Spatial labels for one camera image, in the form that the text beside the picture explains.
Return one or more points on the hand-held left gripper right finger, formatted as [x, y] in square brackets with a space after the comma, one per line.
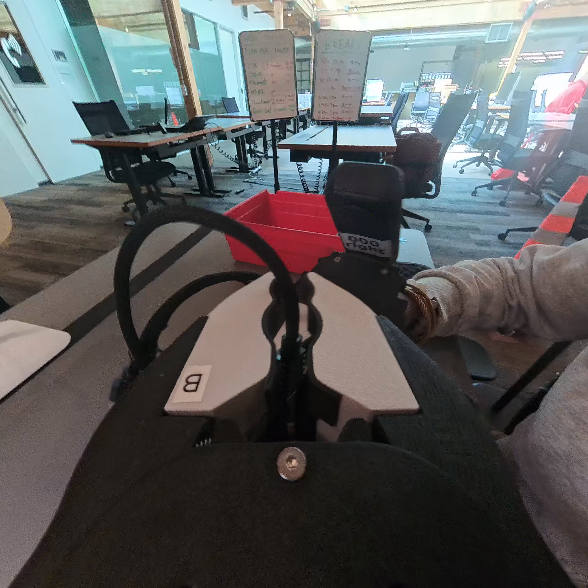
[363, 363]

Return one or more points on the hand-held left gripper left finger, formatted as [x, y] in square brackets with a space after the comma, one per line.
[220, 358]

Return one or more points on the red plastic bin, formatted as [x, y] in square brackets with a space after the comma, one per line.
[275, 248]

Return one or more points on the wooden office desk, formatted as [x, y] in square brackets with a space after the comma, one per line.
[151, 138]
[358, 138]

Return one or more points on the brown leather bag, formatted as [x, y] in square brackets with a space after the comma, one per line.
[415, 156]

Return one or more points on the black mesh chair armrest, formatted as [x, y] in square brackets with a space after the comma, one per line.
[477, 358]

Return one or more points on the black office chair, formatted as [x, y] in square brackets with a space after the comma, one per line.
[99, 117]
[452, 119]

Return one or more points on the handwritten whiteboard on stand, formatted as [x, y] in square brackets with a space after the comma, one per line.
[268, 73]
[342, 73]

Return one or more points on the row of black office chairs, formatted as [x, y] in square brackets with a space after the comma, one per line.
[510, 138]

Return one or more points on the black laptop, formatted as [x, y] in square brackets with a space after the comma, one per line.
[193, 124]

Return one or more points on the white stand with clear rod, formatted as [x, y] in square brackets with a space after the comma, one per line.
[27, 349]

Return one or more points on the orange safety vest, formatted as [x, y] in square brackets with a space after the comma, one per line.
[558, 225]

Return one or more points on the red cloth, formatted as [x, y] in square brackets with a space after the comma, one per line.
[569, 99]

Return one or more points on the white door with window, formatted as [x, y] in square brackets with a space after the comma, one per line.
[18, 138]

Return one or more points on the wooden support post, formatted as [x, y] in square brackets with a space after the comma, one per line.
[181, 55]

